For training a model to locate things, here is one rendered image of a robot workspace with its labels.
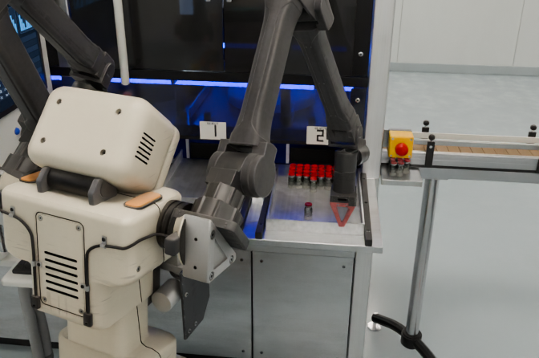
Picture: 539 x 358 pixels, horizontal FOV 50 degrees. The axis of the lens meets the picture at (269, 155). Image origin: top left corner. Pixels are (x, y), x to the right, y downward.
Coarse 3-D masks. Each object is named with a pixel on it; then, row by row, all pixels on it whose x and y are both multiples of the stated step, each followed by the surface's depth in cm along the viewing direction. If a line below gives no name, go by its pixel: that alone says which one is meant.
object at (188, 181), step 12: (180, 156) 194; (180, 168) 190; (192, 168) 190; (204, 168) 190; (168, 180) 181; (180, 180) 181; (192, 180) 181; (204, 180) 181; (180, 192) 174; (192, 192) 174
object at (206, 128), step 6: (204, 126) 182; (210, 126) 182; (222, 126) 182; (204, 132) 183; (210, 132) 183; (222, 132) 183; (204, 138) 184; (210, 138) 184; (216, 138) 184; (222, 138) 183
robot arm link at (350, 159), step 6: (336, 150) 146; (342, 150) 144; (348, 150) 145; (354, 150) 146; (336, 156) 145; (342, 156) 143; (348, 156) 143; (354, 156) 144; (336, 162) 145; (342, 162) 144; (348, 162) 144; (354, 162) 144; (336, 168) 145; (342, 168) 144; (348, 168) 144; (354, 168) 145
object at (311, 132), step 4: (308, 128) 179; (312, 128) 179; (316, 128) 178; (320, 128) 178; (324, 128) 178; (308, 132) 179; (312, 132) 179; (316, 132) 179; (320, 132) 179; (324, 132) 179; (308, 136) 180; (312, 136) 180; (316, 136) 180; (320, 136) 179; (324, 136) 179; (308, 140) 180; (312, 140) 180; (316, 140) 180; (324, 140) 180
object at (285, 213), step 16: (288, 176) 184; (272, 192) 167; (288, 192) 174; (304, 192) 174; (320, 192) 174; (272, 208) 165; (288, 208) 165; (304, 208) 165; (320, 208) 165; (272, 224) 153; (288, 224) 153; (304, 224) 152; (320, 224) 152; (336, 224) 151; (352, 224) 151
